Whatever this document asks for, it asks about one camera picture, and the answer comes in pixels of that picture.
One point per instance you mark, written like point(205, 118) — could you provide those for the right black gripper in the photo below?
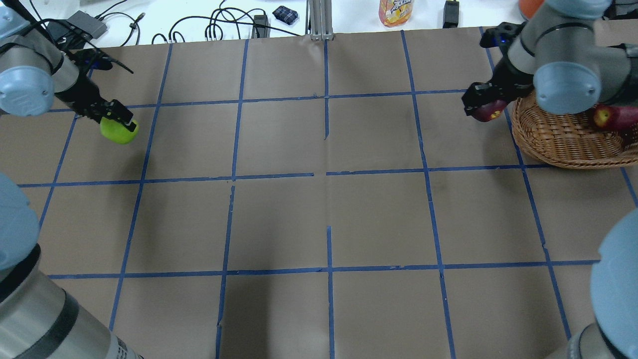
point(509, 81)

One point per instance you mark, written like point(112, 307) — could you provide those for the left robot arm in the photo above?
point(38, 318)

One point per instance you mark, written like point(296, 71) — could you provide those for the green apple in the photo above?
point(118, 133)

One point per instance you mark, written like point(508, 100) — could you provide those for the black power brick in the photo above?
point(260, 26)

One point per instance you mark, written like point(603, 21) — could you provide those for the dark blue checkered pouch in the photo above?
point(286, 15)

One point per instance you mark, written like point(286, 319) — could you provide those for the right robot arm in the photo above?
point(575, 107)

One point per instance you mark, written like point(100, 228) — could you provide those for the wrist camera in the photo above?
point(501, 36)
point(92, 59)

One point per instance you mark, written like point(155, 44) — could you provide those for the black power adapter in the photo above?
point(451, 18)

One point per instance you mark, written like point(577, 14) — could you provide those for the grey hub device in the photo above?
point(87, 24)

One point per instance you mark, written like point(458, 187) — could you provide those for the aluminium frame post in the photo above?
point(320, 25)

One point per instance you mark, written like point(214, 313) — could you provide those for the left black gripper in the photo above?
point(83, 95)

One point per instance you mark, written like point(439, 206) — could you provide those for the dark red apple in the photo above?
point(490, 111)

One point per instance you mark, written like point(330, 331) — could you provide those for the orange juice bottle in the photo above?
point(393, 13)

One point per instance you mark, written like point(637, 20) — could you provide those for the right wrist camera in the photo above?
point(501, 36)

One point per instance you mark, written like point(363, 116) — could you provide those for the orange cylindrical container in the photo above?
point(527, 8)

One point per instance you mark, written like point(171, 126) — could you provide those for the wicker basket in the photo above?
point(570, 141)

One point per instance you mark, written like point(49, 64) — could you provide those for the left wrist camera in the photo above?
point(92, 59)

